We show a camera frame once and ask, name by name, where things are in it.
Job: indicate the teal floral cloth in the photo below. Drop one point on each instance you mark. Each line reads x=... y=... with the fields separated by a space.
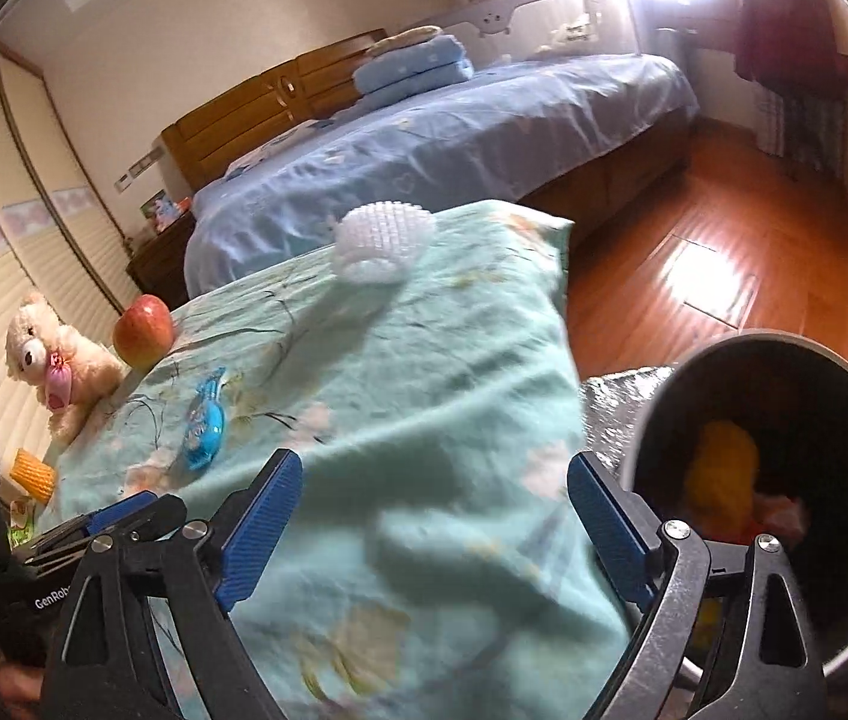
x=431 y=390

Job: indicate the pale pillow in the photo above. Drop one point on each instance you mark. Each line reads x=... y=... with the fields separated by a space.
x=401 y=36

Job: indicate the wooden headboard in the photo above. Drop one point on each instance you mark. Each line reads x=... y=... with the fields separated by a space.
x=244 y=120

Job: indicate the folded blue quilt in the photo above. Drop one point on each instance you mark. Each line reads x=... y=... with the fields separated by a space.
x=409 y=67

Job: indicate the photo frame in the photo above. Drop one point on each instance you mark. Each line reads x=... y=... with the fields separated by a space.
x=155 y=210

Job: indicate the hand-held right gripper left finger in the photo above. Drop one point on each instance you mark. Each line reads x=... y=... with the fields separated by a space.
x=263 y=532

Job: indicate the red apple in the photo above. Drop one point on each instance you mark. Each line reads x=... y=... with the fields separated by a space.
x=143 y=330

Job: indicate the wooden nightstand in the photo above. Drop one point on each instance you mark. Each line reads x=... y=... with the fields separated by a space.
x=161 y=262

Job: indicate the patterned curtain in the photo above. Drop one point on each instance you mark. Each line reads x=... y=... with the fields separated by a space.
x=806 y=127

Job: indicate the grey bed guard rail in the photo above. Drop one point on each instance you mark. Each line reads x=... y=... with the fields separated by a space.
x=499 y=15

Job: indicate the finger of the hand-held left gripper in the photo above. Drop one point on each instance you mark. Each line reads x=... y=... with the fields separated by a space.
x=124 y=508

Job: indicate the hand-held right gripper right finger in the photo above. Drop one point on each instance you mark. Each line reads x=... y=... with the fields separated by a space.
x=608 y=532

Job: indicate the black round bin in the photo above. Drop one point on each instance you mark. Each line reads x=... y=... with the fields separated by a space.
x=844 y=427

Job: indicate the hanging red coat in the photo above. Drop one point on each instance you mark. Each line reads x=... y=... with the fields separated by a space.
x=791 y=30

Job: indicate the bed with blue sheet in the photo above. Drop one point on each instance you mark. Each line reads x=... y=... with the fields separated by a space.
x=469 y=127

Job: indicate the white foam fruit net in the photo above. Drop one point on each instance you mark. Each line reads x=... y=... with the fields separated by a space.
x=383 y=236

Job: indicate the yellow corn toy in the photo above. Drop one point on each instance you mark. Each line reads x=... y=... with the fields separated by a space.
x=30 y=472

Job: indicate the blue candy wrapper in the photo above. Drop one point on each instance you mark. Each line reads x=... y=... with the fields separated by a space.
x=206 y=427

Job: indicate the cream sliding wardrobe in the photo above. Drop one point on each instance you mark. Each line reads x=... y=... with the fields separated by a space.
x=19 y=225

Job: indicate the white teddy bear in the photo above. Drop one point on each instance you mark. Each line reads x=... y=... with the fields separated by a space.
x=75 y=364

